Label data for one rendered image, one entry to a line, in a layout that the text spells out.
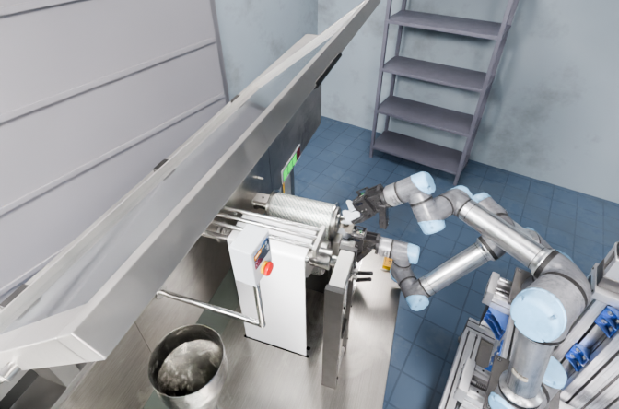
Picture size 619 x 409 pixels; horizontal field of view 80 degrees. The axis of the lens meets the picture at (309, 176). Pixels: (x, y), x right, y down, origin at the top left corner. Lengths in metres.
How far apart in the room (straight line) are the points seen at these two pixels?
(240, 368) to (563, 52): 3.30
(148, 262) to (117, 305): 0.04
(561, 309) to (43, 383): 1.14
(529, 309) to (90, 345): 0.97
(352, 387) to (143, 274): 1.19
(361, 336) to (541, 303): 0.69
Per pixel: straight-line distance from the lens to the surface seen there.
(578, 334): 1.64
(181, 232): 0.34
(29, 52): 2.36
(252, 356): 1.49
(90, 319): 0.30
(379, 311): 1.59
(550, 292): 1.10
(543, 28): 3.69
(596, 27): 3.69
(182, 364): 0.93
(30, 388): 1.00
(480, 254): 1.46
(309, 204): 1.37
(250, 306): 1.34
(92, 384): 1.01
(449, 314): 2.78
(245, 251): 0.69
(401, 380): 2.48
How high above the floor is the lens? 2.23
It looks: 38 degrees down
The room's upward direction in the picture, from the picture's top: straight up
